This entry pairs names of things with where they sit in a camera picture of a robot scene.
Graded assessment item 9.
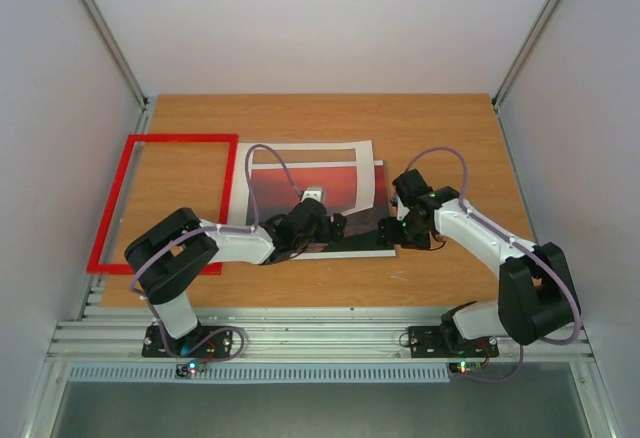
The sunset photo with white mat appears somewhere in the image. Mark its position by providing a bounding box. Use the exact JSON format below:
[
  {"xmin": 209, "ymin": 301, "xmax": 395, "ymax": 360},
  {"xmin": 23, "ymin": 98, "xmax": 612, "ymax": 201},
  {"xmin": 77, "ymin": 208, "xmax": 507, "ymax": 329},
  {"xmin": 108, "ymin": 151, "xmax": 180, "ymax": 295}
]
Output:
[{"xmin": 251, "ymin": 160, "xmax": 396, "ymax": 260}]

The white passe-partout mat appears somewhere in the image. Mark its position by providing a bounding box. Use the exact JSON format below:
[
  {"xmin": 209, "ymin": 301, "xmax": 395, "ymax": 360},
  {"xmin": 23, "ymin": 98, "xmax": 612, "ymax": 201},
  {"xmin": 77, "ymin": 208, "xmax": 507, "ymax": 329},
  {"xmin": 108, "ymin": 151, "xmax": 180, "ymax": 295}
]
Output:
[{"xmin": 228, "ymin": 140, "xmax": 376, "ymax": 225}]

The red picture frame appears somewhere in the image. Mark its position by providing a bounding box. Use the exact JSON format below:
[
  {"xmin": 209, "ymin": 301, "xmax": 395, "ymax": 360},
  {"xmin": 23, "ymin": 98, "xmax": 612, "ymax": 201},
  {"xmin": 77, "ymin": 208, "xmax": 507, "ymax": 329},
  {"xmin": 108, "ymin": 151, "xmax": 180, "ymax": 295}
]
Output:
[{"xmin": 86, "ymin": 133, "xmax": 239, "ymax": 276}]

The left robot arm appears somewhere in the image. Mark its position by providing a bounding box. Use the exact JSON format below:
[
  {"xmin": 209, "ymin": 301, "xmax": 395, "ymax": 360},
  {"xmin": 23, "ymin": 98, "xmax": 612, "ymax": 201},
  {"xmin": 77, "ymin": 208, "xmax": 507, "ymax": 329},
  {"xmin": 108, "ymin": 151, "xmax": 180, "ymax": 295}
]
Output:
[{"xmin": 125, "ymin": 198, "xmax": 347, "ymax": 358}]

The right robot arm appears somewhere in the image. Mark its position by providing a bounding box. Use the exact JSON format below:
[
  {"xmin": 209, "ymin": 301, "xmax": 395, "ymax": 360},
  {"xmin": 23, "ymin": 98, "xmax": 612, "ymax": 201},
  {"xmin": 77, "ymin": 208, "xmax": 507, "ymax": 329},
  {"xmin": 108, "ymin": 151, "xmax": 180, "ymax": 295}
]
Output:
[{"xmin": 378, "ymin": 169, "xmax": 582, "ymax": 355}]

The right circuit board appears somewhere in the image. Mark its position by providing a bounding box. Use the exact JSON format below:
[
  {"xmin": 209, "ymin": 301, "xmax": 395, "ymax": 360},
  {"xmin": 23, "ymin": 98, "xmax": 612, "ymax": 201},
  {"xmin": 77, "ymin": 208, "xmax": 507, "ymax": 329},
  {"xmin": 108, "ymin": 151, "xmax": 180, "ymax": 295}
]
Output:
[{"xmin": 449, "ymin": 360, "xmax": 487, "ymax": 374}]

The circuit board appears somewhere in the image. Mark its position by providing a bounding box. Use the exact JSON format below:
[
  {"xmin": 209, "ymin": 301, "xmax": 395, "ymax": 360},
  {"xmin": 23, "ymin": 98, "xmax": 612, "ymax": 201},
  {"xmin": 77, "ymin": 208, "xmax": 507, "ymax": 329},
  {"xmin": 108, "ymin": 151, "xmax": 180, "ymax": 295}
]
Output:
[
  {"xmin": 449, "ymin": 360, "xmax": 487, "ymax": 374},
  {"xmin": 175, "ymin": 361, "xmax": 207, "ymax": 379}
]

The left circuit board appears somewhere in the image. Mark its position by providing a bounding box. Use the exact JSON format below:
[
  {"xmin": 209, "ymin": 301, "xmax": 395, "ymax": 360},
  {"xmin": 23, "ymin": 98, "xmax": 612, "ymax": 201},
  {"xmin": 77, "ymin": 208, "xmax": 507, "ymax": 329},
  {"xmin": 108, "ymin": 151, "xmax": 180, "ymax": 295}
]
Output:
[{"xmin": 175, "ymin": 361, "xmax": 207, "ymax": 379}]

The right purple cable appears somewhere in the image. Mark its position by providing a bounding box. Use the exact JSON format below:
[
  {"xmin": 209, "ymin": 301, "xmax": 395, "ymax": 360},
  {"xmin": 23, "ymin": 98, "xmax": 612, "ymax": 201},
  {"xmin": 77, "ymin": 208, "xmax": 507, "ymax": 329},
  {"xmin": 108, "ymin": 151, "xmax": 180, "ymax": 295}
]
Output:
[{"xmin": 407, "ymin": 146, "xmax": 584, "ymax": 385}]

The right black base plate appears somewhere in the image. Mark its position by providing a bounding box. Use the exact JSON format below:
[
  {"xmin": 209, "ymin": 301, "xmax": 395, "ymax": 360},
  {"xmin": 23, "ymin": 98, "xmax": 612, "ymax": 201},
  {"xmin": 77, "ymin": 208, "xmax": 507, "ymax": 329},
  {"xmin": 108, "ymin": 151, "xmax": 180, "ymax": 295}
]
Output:
[{"xmin": 407, "ymin": 326, "xmax": 499, "ymax": 359}]

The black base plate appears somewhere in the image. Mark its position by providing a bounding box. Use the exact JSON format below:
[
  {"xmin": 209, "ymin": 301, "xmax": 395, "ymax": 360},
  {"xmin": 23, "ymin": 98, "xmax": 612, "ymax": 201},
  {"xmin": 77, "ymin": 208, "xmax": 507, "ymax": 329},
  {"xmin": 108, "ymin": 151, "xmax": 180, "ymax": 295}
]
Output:
[
  {"xmin": 407, "ymin": 326, "xmax": 499, "ymax": 359},
  {"xmin": 141, "ymin": 325, "xmax": 236, "ymax": 359}
]

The aluminium rail base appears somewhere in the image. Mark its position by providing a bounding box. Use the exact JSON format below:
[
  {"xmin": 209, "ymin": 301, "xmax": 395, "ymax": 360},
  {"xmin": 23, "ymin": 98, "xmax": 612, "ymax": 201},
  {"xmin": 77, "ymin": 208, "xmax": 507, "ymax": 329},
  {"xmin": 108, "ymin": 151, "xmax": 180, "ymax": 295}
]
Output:
[{"xmin": 23, "ymin": 305, "xmax": 623, "ymax": 437}]

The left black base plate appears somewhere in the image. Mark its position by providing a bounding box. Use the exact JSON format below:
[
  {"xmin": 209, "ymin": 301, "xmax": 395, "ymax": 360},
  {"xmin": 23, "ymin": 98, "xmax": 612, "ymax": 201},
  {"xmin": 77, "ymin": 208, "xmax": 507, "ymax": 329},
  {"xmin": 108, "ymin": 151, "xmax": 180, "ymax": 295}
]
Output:
[{"xmin": 141, "ymin": 325, "xmax": 236, "ymax": 359}]

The grey slotted cable duct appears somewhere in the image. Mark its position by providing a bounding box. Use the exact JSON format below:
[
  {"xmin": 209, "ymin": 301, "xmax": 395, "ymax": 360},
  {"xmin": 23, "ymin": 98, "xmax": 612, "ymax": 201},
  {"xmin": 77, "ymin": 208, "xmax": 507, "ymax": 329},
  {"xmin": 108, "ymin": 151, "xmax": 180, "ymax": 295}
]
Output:
[{"xmin": 67, "ymin": 362, "xmax": 449, "ymax": 385}]

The left aluminium corner post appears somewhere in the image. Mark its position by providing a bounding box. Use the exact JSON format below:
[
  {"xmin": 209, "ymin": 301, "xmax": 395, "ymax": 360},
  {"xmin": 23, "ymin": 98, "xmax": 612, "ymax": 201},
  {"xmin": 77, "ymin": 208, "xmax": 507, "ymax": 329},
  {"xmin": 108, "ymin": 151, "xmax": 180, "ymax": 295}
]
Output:
[{"xmin": 80, "ymin": 0, "xmax": 148, "ymax": 111}]

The aluminium corner post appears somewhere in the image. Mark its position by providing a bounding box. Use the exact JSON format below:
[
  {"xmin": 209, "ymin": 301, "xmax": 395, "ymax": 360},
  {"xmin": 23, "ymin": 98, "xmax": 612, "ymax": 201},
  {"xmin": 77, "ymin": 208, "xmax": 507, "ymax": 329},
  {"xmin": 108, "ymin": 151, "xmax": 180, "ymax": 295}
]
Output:
[
  {"xmin": 490, "ymin": 0, "xmax": 586, "ymax": 109},
  {"xmin": 80, "ymin": 0, "xmax": 148, "ymax": 111}
]

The right aluminium corner post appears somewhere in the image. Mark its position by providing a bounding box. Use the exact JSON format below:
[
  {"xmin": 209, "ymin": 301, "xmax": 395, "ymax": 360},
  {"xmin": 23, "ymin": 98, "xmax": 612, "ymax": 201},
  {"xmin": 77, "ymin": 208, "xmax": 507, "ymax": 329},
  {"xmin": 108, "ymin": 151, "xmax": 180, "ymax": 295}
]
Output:
[{"xmin": 490, "ymin": 0, "xmax": 586, "ymax": 109}]

